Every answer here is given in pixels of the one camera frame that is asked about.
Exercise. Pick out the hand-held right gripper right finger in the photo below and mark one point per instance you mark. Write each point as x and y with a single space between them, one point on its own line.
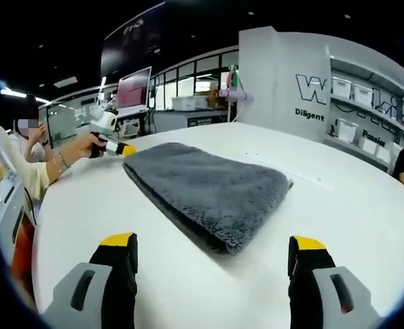
308 270

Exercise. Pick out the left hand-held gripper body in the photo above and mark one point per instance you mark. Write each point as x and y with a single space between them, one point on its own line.
104 123

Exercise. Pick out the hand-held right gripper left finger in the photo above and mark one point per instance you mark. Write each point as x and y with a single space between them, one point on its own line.
116 274

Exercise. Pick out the grey towel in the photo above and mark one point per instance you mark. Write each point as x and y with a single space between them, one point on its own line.
205 192

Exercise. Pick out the person's left hand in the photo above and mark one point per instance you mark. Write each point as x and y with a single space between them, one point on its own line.
86 147

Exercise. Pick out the grey standing desk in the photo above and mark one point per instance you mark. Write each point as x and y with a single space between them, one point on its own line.
133 114

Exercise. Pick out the pink screen monitor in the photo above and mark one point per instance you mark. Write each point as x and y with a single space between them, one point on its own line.
133 92

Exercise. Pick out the white table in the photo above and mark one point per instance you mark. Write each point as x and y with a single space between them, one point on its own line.
102 205

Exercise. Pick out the large dark hanging screen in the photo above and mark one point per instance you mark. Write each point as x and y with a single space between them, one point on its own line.
133 48

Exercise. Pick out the large white lidded box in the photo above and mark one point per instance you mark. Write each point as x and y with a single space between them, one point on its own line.
189 103

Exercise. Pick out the dark counter with white label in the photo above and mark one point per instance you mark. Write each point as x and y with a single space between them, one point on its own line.
201 121

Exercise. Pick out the orange object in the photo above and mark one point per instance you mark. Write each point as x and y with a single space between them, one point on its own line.
23 246

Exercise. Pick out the brown cardboard box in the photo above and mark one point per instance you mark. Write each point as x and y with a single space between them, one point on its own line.
215 96

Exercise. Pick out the table socket strip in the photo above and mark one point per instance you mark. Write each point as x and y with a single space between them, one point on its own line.
273 164

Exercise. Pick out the white floor stand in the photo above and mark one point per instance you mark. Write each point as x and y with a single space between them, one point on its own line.
229 113

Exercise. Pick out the purple rolled mat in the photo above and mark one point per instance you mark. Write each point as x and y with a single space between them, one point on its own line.
236 95

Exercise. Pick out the red green hanging ornament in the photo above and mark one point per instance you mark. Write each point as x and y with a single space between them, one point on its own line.
234 79

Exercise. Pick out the group of white storage bins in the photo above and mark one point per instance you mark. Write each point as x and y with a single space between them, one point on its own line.
345 128

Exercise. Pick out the grey metal shelf rack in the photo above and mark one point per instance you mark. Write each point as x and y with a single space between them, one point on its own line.
359 68

